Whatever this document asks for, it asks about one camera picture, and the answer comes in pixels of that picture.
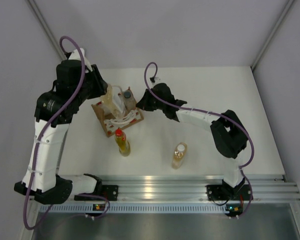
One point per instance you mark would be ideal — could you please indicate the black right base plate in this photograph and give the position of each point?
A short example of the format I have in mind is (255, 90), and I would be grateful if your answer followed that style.
(218, 192)

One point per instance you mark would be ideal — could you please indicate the red cap yellow bottle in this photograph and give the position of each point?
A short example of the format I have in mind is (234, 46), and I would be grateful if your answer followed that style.
(122, 142)

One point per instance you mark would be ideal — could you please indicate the jute canvas bag with strawberries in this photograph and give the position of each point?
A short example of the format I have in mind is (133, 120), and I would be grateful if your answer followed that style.
(109, 123)

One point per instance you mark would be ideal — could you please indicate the aluminium frame post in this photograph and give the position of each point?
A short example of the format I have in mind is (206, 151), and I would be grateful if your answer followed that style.
(51, 37)
(275, 27)

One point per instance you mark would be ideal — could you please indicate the aluminium mounting rail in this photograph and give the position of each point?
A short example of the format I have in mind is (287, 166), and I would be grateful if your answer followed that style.
(185, 188)

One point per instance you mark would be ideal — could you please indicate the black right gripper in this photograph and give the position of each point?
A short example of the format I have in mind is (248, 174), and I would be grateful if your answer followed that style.
(144, 103)

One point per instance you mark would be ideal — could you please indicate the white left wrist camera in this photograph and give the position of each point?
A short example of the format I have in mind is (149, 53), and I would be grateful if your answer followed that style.
(74, 59)

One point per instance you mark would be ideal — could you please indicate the left aluminium frame post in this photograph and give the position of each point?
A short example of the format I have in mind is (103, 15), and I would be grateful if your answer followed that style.
(51, 37)

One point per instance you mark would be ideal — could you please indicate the dark cap clear square bottle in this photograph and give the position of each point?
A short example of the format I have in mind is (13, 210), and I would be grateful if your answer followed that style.
(129, 100)

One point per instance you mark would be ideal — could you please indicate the white cap amber bottle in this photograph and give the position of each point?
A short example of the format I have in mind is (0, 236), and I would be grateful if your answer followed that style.
(179, 155)
(113, 102)

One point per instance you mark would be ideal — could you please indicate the right aluminium frame post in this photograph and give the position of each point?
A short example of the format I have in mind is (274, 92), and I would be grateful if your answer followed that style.
(275, 27)

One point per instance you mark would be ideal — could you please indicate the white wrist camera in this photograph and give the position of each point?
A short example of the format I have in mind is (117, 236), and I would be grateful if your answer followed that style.
(74, 59)
(155, 81)

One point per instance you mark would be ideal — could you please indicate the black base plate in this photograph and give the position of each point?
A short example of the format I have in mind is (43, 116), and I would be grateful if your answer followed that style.
(109, 192)
(218, 192)

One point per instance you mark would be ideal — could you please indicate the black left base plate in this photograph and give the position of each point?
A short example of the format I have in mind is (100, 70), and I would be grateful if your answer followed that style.
(109, 192)

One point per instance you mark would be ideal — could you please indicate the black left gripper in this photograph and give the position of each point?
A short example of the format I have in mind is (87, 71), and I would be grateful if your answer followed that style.
(100, 85)

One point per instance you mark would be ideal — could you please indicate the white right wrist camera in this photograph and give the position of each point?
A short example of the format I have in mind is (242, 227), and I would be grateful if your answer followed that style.
(155, 81)

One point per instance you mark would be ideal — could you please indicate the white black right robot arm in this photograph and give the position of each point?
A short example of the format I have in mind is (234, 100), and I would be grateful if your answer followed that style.
(228, 133)

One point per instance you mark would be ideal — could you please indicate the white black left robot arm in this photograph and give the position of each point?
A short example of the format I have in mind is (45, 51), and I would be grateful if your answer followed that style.
(41, 179)

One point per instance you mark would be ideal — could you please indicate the grey slotted cable duct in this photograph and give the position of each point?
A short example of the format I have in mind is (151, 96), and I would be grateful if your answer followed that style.
(139, 208)

